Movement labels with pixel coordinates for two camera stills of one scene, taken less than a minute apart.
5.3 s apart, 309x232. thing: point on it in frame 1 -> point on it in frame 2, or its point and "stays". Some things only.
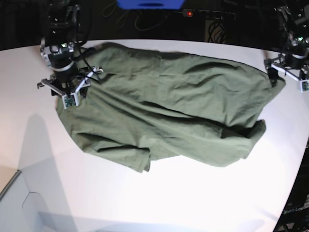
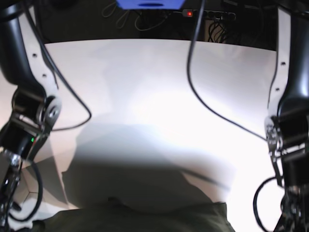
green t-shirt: (203, 108) -> (113, 215)
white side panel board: (21, 210) -> (53, 194)
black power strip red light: (208, 13) stays
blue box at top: (150, 4) stays
